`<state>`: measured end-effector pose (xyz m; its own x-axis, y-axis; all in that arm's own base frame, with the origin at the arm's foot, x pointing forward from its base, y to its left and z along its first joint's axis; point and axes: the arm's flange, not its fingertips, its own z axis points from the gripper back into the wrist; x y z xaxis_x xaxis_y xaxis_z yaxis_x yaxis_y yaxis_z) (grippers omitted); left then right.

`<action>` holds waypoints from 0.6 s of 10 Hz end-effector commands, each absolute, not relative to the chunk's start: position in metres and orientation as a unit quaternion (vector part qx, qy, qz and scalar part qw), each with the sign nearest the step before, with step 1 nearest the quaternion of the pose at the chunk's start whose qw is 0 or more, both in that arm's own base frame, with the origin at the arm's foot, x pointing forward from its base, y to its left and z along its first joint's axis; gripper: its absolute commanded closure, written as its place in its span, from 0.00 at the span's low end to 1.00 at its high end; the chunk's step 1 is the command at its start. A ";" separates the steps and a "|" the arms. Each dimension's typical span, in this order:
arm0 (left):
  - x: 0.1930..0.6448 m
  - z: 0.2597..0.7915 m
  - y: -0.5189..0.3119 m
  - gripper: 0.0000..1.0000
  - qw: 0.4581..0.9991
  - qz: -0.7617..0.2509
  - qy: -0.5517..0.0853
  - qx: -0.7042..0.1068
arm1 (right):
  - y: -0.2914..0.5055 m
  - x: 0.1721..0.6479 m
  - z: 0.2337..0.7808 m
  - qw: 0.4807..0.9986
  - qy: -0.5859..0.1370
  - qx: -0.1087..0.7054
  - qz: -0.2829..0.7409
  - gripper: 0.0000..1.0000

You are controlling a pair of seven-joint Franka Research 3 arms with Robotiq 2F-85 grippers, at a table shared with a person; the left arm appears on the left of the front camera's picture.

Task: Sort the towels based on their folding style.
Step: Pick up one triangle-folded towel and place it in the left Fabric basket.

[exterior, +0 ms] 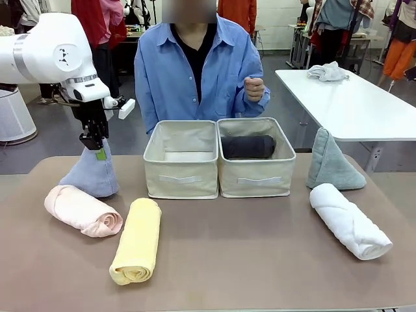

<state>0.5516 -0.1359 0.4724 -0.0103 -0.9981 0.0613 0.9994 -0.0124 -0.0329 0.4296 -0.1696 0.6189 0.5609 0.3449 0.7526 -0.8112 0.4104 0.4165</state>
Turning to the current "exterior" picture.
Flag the white background table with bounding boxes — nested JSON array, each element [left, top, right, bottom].
[[274, 69, 416, 173]]

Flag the person in red and pink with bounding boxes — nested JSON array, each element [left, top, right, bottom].
[[70, 0, 128, 98]]

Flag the white cylindrical air purifier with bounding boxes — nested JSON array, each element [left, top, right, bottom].
[[0, 86, 38, 143]]

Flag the metal-legged background desk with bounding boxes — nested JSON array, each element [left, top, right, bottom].
[[285, 22, 313, 70]]

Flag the cluttered dark background table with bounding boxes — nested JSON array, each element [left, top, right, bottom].
[[125, 24, 147, 43]]

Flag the person left forearm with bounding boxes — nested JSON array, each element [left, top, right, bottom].
[[232, 86, 271, 118]]

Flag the white towel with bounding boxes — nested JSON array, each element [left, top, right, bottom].
[[309, 183, 393, 261]]

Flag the beige fabric storage box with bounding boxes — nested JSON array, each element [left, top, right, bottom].
[[216, 116, 297, 198], [142, 120, 219, 200]]

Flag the lavender blue cone towel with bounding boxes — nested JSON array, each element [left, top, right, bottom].
[[58, 142, 120, 198]]

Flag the person left hand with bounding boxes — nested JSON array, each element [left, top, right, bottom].
[[243, 76, 266, 103]]

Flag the dark grey rolled towel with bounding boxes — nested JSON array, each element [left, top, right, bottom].
[[220, 135, 277, 161]]

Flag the grey-green cone towel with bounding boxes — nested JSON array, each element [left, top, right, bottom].
[[305, 127, 367, 191]]

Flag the person in blue shirt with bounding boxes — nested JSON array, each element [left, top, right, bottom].
[[133, 0, 271, 136]]

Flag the person in orange top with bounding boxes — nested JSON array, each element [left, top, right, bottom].
[[216, 0, 257, 35]]

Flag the mannequin with grey-blue shirt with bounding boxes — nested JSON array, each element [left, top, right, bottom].
[[308, 0, 374, 71]]

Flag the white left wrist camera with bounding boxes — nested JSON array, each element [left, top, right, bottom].
[[103, 96, 137, 120]]

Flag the crumpled white cloth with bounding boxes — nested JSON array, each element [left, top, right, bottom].
[[306, 60, 350, 83]]

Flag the person right forearm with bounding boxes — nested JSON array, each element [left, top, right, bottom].
[[141, 97, 163, 136]]

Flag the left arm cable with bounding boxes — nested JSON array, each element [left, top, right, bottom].
[[51, 92, 81, 109]]

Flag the yellow towel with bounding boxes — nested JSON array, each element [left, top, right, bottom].
[[109, 197, 163, 286]]

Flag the pink towel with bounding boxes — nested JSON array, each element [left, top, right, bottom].
[[44, 184, 124, 239]]

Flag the mannequin with orange trousers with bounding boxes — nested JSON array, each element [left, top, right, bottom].
[[378, 0, 416, 87]]

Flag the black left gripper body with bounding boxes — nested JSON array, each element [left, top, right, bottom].
[[70, 98, 110, 133]]

